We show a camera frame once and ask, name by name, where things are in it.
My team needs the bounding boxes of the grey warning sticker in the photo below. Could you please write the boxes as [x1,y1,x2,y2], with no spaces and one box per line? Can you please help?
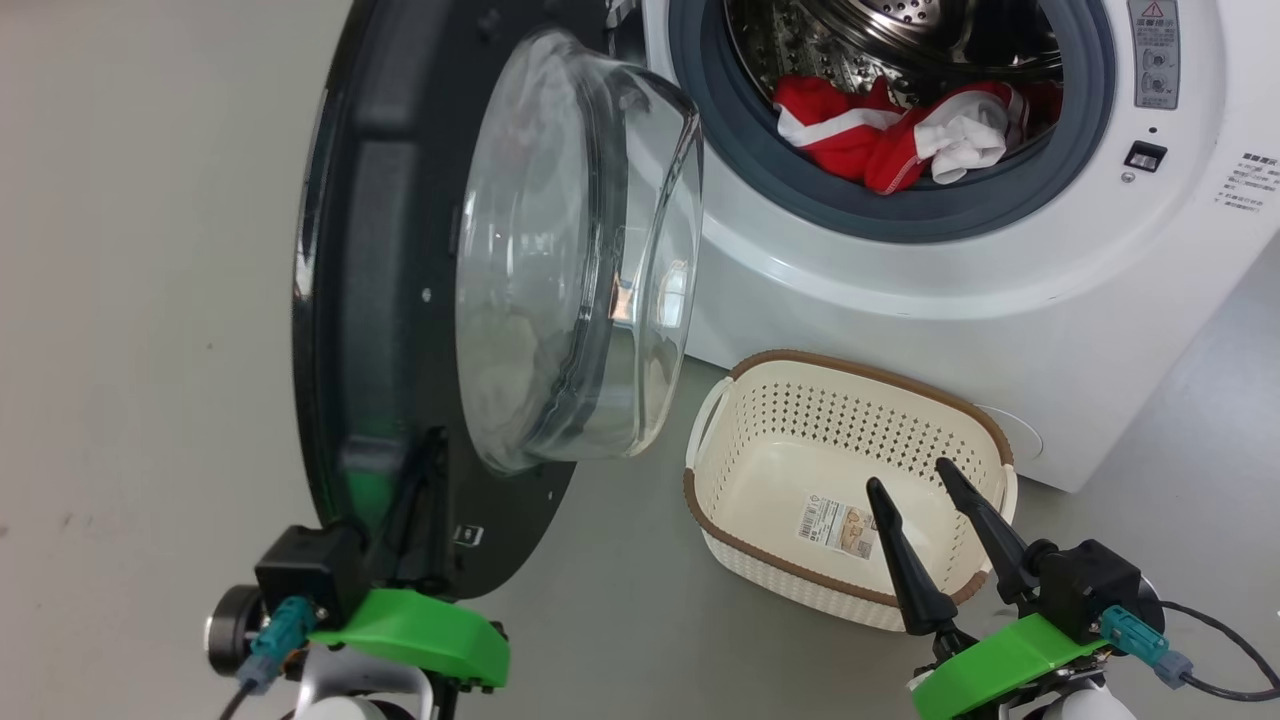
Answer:
[1128,0,1181,109]

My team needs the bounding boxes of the white product label sticker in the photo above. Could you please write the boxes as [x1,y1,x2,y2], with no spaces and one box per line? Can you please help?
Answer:
[797,492,879,559]

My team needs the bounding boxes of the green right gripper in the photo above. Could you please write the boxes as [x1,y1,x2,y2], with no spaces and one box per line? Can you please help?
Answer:
[866,458,1111,720]

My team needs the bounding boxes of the black right arm cable teal plug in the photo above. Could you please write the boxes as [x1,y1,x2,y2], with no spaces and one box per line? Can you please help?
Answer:
[1100,600,1280,701]

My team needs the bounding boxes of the white front-load washing machine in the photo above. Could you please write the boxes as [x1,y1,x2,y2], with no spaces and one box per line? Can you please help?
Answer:
[605,0,1280,493]

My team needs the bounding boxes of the cream laundry basket brown rim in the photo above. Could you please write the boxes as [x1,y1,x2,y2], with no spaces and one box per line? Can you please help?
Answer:
[684,350,1019,633]

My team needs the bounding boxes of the black left arm cable teal plug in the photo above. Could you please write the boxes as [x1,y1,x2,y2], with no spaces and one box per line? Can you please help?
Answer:
[218,597,316,720]

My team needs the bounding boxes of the red and white garment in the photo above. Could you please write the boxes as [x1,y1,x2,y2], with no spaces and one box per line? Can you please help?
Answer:
[773,75,1063,195]

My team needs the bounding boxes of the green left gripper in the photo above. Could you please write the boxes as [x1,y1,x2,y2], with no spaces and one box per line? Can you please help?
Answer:
[308,428,511,691]

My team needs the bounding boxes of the black round glass washer door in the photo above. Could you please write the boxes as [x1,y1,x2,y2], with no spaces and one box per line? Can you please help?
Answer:
[292,0,704,601]

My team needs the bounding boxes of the black arm cable teal plug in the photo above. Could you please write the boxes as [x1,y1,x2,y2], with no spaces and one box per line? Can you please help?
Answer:
[1100,600,1280,701]
[218,597,316,720]

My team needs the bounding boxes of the round white filter cover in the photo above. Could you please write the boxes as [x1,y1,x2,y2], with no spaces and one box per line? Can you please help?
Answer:
[975,405,1043,471]

